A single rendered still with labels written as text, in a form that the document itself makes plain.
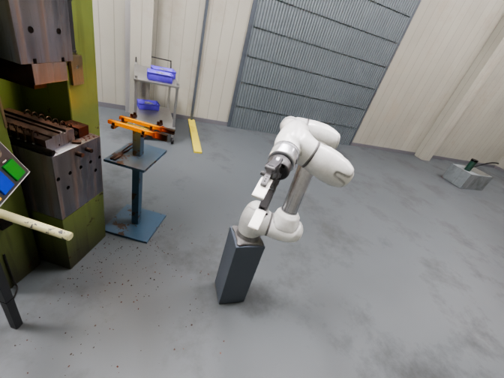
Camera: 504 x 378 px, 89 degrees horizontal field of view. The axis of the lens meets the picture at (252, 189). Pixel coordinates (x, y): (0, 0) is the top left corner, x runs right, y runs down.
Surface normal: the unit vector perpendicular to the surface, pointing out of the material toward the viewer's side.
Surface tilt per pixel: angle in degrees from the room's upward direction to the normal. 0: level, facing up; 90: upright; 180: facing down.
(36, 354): 0
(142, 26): 90
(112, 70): 90
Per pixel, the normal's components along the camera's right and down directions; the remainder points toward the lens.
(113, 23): 0.26, 0.57
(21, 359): 0.25, -0.82
